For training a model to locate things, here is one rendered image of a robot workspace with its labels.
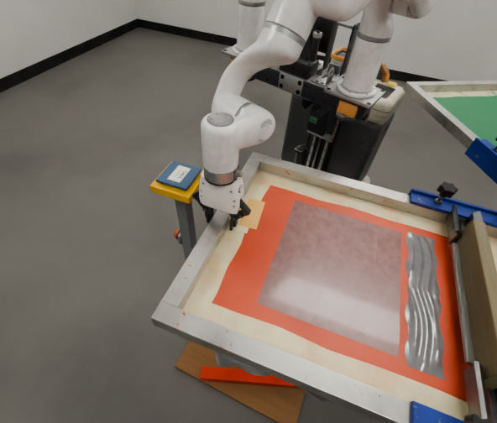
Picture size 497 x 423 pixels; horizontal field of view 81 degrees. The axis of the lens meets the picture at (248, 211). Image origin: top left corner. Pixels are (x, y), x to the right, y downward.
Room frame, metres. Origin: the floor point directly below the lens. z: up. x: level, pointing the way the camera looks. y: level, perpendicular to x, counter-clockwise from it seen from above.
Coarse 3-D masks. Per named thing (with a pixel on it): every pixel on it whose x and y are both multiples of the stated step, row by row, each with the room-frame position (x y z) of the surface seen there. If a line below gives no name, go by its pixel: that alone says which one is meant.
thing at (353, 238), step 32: (288, 192) 0.64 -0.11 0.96; (288, 224) 0.51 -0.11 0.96; (320, 224) 0.52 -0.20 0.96; (352, 224) 0.53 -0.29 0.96; (384, 224) 0.54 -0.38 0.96; (320, 256) 0.42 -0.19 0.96; (352, 256) 0.43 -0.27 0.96; (384, 256) 0.43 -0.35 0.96; (448, 256) 0.45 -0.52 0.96; (448, 288) 0.36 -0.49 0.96
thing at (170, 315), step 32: (256, 160) 0.73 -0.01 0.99; (352, 192) 0.64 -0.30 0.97; (384, 192) 0.64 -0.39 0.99; (224, 224) 0.46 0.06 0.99; (192, 256) 0.36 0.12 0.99; (192, 288) 0.30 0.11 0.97; (160, 320) 0.21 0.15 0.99; (192, 320) 0.22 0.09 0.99; (224, 352) 0.17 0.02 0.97; (256, 352) 0.17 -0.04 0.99; (288, 352) 0.17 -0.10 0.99; (320, 384) 0.13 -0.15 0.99; (352, 384) 0.13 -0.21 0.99; (384, 416) 0.09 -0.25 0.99
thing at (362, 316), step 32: (256, 256) 0.40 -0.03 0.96; (288, 256) 0.41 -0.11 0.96; (224, 288) 0.31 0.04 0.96; (256, 288) 0.32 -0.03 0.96; (288, 288) 0.32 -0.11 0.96; (320, 288) 0.33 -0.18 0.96; (352, 288) 0.34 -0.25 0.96; (384, 288) 0.34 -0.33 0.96; (288, 320) 0.25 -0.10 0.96; (320, 320) 0.26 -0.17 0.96; (352, 320) 0.26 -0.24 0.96; (384, 320) 0.27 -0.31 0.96; (448, 320) 0.28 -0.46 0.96; (352, 352) 0.20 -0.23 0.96; (384, 352) 0.20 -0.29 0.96; (448, 352) 0.21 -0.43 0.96; (448, 384) 0.15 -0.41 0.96
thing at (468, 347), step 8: (456, 248) 0.45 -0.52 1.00; (456, 256) 0.43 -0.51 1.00; (456, 264) 0.40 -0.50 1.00; (456, 272) 0.38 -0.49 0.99; (456, 280) 0.36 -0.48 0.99; (456, 288) 0.34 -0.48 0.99; (464, 296) 0.32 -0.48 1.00; (464, 304) 0.30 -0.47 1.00; (464, 312) 0.28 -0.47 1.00; (464, 320) 0.27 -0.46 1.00; (464, 328) 0.25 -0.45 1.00; (464, 336) 0.23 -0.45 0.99; (464, 344) 0.22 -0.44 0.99; (472, 344) 0.22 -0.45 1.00; (464, 352) 0.20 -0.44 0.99; (472, 352) 0.20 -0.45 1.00; (464, 360) 0.19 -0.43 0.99; (472, 360) 0.19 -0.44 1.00
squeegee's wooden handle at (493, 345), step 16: (480, 224) 0.48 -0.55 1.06; (464, 240) 0.46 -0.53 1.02; (480, 240) 0.43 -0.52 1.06; (464, 256) 0.42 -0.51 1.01; (480, 256) 0.38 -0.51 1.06; (464, 272) 0.38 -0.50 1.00; (480, 272) 0.35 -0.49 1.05; (496, 272) 0.35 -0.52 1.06; (464, 288) 0.34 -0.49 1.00; (480, 288) 0.31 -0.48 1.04; (496, 288) 0.31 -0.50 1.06; (480, 304) 0.28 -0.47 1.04; (496, 304) 0.27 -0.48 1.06; (480, 320) 0.25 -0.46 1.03; (496, 320) 0.24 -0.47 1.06; (480, 336) 0.23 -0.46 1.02; (496, 336) 0.21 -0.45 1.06; (480, 352) 0.20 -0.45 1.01; (496, 352) 0.19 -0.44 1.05; (496, 368) 0.16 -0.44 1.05; (496, 384) 0.15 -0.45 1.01
